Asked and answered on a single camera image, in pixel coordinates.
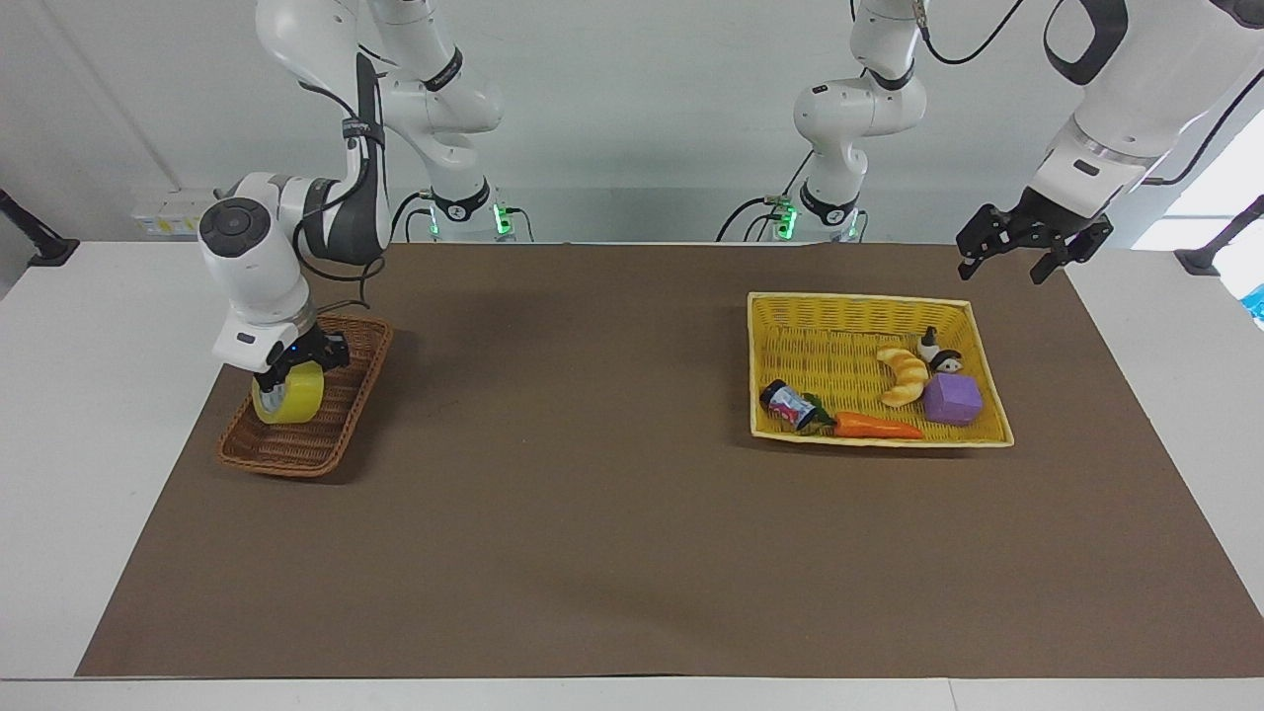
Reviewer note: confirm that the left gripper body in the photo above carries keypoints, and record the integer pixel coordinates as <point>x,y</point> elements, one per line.
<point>1049,209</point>

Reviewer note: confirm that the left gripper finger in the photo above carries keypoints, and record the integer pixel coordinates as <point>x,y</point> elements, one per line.
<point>986,237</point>
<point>1072,247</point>

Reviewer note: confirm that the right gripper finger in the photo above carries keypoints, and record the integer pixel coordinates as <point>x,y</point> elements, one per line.
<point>334,355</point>
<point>269,385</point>

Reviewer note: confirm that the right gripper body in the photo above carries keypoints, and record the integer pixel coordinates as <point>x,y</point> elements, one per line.
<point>304,352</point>

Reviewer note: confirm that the yellow tape roll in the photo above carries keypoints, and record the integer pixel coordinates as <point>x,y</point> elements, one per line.
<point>296,397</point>

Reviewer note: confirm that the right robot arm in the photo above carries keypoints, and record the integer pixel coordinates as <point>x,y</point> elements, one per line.
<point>252,267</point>

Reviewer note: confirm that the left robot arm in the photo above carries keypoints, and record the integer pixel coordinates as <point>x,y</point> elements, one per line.
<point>859,109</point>

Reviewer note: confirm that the brown wicker basket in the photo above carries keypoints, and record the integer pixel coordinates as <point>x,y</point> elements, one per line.
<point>316,434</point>

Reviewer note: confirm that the yellow woven basket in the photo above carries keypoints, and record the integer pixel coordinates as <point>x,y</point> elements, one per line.
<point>839,346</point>

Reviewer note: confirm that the black white toy figure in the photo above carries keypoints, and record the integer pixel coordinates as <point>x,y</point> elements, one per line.
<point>938,355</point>

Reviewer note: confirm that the black stand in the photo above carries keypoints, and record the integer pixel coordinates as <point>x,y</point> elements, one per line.
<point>39,245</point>
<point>1220,247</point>

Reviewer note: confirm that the toy croissant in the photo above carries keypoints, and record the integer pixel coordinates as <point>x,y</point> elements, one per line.
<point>907,375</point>

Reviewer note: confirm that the purple block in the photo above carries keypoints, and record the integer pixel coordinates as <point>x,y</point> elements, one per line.
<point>952,399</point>

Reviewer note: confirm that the white power strip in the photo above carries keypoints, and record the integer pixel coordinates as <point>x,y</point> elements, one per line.
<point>173,219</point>

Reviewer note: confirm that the blue object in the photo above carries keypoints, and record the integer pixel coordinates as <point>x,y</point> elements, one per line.
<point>1256,304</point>

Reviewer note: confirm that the toy carrot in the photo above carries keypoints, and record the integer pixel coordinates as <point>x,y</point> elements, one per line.
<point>879,427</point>

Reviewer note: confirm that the small printed can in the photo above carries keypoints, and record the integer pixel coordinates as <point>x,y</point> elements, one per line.
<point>787,405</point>

